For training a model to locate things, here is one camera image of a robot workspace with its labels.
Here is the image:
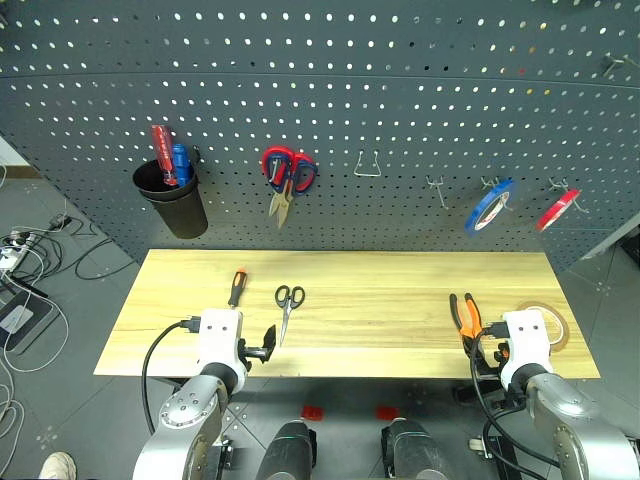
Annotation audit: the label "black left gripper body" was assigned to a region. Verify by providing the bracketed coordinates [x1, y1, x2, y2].
[237, 337, 254, 374]

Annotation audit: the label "metal pegboard hook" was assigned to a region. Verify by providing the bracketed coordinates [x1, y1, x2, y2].
[480, 175, 516, 211]
[426, 174, 450, 210]
[548, 178, 590, 215]
[602, 53, 639, 77]

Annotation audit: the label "white floor cable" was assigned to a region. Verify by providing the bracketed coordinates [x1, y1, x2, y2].
[0, 164, 71, 466]

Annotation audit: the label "dark grey perforated pegboard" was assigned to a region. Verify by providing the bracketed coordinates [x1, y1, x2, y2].
[0, 0, 640, 274]

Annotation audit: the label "red handled screwdriver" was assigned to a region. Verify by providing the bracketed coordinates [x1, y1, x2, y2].
[150, 124, 180, 187]

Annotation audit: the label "wire pliers holder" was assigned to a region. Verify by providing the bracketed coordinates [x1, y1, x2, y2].
[353, 148, 384, 178]

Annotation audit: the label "grey metal frame post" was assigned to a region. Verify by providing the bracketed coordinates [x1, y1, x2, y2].
[579, 212, 640, 261]

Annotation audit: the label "grey flat box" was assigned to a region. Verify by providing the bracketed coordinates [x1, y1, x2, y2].
[0, 289, 54, 354]

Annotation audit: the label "orange and black screwdriver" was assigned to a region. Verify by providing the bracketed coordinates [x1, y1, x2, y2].
[227, 268, 250, 310]

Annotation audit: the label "red and blue scissors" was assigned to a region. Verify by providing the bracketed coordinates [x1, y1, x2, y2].
[261, 145, 320, 230]

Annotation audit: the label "yellow tape roll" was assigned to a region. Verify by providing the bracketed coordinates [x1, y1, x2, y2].
[514, 300, 571, 352]

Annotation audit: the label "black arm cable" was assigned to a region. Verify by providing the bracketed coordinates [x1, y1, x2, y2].
[141, 315, 202, 436]
[469, 322, 561, 480]

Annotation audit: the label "black stand leg with caster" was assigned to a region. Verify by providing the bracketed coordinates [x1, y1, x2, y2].
[468, 434, 521, 480]

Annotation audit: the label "orange and black pliers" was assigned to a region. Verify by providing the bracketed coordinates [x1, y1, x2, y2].
[448, 292, 485, 356]

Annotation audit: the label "blue handled screwdriver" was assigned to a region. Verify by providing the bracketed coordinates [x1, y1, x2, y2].
[172, 143, 194, 186]

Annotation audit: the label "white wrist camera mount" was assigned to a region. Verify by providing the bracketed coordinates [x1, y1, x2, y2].
[501, 308, 555, 392]
[195, 308, 245, 374]

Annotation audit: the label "black handled scissors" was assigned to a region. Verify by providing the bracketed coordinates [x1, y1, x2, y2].
[274, 284, 306, 347]

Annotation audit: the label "white power strip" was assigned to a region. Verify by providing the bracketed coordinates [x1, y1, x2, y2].
[0, 244, 26, 271]

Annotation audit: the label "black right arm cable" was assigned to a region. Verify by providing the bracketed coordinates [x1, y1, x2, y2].
[469, 322, 561, 480]

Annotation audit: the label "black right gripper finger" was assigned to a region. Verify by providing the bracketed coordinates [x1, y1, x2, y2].
[469, 344, 494, 381]

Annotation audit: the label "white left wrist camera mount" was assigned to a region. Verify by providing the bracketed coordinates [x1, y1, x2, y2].
[195, 308, 245, 374]

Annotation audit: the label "black table frame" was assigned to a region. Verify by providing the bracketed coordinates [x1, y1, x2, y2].
[147, 375, 506, 416]

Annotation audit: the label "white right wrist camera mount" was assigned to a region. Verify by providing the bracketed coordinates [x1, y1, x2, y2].
[501, 308, 555, 392]

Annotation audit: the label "black cup holder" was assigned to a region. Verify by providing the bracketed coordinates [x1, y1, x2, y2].
[132, 145, 209, 240]

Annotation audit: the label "white shoe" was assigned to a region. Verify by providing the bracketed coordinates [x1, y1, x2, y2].
[39, 451, 77, 480]

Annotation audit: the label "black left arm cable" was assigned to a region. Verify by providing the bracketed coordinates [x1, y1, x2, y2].
[141, 315, 202, 436]

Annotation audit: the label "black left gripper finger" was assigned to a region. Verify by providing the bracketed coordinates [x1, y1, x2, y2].
[248, 323, 277, 365]

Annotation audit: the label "black floor cable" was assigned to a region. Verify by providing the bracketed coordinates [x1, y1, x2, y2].
[74, 234, 139, 281]

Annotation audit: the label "red tape roll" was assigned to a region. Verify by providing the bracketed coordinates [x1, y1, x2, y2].
[535, 188, 582, 232]

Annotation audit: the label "blue tape roll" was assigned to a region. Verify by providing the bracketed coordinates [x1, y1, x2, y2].
[464, 178, 519, 238]

